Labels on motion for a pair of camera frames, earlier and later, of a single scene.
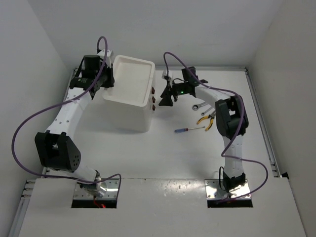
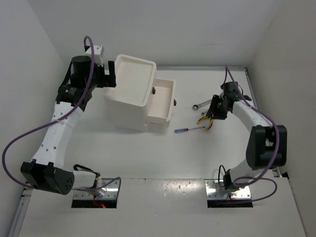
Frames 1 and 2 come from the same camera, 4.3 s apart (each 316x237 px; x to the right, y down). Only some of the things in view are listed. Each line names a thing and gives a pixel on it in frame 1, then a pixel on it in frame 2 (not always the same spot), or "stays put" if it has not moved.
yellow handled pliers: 212,116 stays put
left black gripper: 110,71 stays put
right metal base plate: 214,190 stays put
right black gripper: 166,95 → 213,110
